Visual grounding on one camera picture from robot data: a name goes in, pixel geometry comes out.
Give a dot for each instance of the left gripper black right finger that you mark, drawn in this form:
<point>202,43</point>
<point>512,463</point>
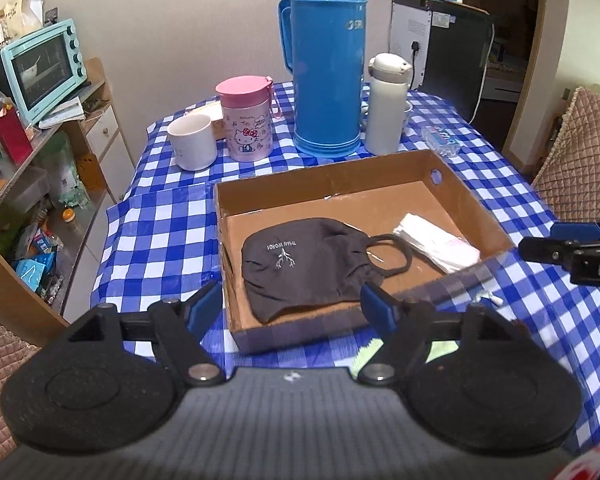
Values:
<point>407,330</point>

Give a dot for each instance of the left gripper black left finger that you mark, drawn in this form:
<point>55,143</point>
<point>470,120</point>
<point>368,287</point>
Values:
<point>175,328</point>

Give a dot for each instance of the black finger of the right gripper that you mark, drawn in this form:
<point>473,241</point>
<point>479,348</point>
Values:
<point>548,250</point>
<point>576,230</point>

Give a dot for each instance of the beige quilted chair right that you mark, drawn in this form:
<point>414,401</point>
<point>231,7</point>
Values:
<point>569,179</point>

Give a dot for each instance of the white folded tissue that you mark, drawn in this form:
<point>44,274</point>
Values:
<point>444,250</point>

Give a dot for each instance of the blue white checkered tablecloth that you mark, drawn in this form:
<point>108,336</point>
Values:
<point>162,240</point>

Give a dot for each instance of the black cloth face mask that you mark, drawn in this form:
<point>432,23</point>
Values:
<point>311,263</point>

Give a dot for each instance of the brown cardboard box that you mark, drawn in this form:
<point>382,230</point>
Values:
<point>373,195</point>

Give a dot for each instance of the small tissue packet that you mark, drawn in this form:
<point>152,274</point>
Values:
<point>441,141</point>

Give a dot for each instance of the wooden storage shelf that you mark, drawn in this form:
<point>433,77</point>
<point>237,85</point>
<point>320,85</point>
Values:
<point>52,214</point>

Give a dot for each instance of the white ceramic mug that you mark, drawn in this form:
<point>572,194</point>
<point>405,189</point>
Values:
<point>193,144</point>

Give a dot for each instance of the white insulated bottle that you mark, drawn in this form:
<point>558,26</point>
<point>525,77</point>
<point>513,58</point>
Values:
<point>390,77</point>

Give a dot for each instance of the pink Hello Kitty cup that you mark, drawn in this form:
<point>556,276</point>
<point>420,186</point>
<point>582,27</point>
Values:
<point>248,107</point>

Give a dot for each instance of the red box on shelf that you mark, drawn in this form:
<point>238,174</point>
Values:
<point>13,138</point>

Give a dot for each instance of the teal toaster oven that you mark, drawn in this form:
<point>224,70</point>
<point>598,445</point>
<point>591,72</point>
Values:
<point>43,68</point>

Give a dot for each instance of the blue thermos flask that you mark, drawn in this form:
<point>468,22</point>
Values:
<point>323,43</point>

